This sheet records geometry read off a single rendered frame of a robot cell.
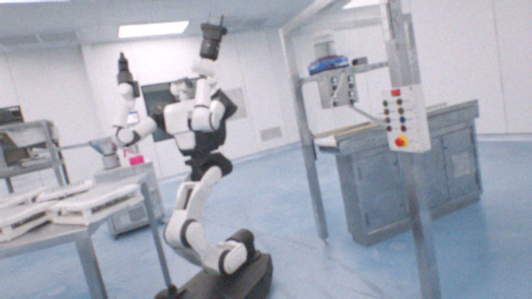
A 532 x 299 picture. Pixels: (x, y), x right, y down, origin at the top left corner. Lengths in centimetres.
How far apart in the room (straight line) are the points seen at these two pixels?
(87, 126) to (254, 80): 361
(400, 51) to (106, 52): 594
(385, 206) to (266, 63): 573
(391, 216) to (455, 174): 68
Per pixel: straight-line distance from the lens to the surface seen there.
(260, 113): 736
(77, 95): 665
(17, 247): 132
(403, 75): 143
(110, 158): 399
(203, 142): 169
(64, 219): 138
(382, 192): 237
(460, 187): 293
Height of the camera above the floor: 110
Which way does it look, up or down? 7 degrees down
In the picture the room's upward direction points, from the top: 12 degrees counter-clockwise
